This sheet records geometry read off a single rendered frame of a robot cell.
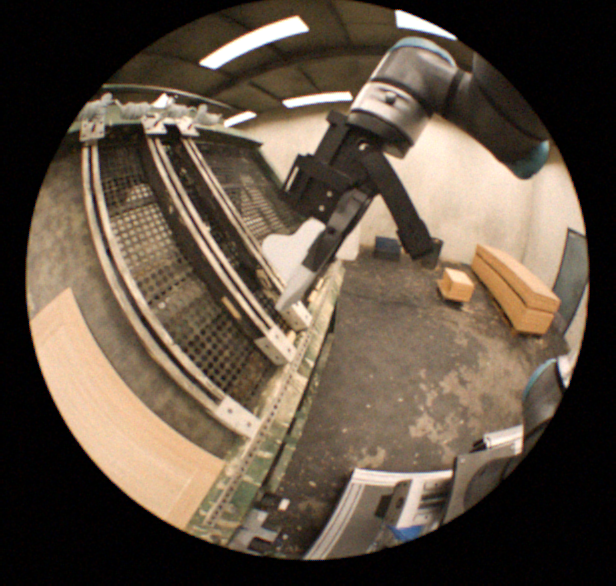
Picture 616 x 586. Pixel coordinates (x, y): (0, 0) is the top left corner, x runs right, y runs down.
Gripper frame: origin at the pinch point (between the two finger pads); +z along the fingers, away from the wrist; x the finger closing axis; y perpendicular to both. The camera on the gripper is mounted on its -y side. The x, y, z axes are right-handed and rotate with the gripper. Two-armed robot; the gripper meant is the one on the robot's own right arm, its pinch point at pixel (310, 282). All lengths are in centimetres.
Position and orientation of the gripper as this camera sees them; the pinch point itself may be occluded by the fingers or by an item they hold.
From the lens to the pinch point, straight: 24.9
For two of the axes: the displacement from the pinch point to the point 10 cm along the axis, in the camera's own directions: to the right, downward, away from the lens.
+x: -3.9, 4.2, -8.2
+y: -8.2, -5.7, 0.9
